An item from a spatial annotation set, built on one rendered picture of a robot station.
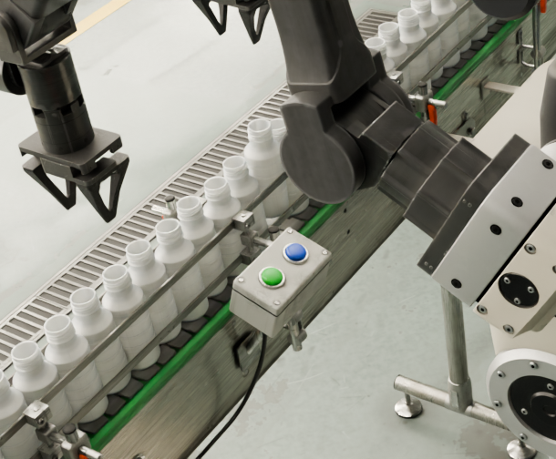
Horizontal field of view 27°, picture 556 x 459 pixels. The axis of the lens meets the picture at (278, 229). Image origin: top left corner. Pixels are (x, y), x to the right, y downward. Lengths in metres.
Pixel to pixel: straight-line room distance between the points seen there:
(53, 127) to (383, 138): 0.42
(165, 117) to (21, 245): 0.82
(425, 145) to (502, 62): 1.47
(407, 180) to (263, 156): 0.86
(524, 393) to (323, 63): 0.50
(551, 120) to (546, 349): 0.29
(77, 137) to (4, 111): 3.43
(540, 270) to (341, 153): 0.18
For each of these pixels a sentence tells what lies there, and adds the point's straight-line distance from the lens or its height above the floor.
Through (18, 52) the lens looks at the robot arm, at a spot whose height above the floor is 1.62.
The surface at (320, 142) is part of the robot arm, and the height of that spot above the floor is 1.61.
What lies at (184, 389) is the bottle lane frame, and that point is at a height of 0.94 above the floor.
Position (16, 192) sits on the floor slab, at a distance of 4.12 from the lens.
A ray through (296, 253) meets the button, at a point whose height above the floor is 1.12.
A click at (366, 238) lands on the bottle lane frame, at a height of 0.87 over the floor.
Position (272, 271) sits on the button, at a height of 1.12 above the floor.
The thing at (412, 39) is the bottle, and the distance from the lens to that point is 2.13.
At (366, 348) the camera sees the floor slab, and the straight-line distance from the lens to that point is 3.12.
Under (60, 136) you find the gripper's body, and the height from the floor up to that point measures 1.51.
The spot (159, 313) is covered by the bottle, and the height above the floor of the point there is 1.06.
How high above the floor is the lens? 2.11
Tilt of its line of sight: 36 degrees down
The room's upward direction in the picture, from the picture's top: 11 degrees counter-clockwise
